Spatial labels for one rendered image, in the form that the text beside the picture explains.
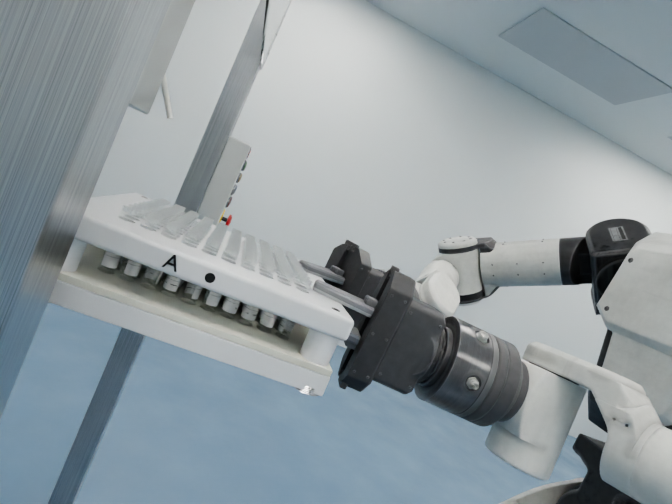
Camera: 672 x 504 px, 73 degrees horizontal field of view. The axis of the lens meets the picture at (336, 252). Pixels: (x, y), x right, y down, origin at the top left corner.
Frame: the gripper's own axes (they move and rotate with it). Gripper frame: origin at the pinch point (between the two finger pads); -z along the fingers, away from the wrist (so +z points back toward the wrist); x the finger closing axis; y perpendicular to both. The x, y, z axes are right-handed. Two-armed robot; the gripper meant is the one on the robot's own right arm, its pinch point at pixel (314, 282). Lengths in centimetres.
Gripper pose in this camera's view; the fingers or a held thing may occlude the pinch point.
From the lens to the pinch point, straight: 55.6
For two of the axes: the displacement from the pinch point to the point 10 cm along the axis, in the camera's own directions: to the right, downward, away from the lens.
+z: 6.5, 2.6, 7.1
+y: -6.2, -3.5, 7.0
